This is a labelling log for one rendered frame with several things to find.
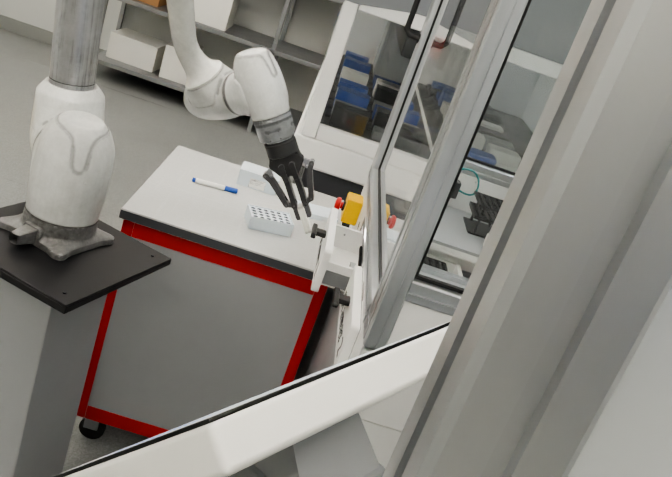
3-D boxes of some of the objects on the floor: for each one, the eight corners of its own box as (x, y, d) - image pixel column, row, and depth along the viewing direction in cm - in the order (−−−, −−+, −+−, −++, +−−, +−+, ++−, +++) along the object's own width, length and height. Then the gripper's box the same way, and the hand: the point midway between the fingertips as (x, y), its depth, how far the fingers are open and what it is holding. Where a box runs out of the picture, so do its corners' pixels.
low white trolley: (63, 440, 227) (121, 207, 201) (126, 336, 285) (178, 144, 259) (254, 498, 231) (336, 277, 205) (278, 384, 289) (345, 200, 263)
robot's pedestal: (-96, 503, 191) (-51, 228, 164) (-2, 445, 218) (50, 200, 191) (-3, 569, 183) (61, 291, 156) (83, 500, 210) (150, 253, 183)
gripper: (250, 150, 179) (281, 243, 187) (304, 135, 177) (334, 230, 185) (254, 141, 186) (285, 232, 194) (307, 127, 184) (335, 219, 192)
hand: (304, 218), depth 189 cm, fingers closed
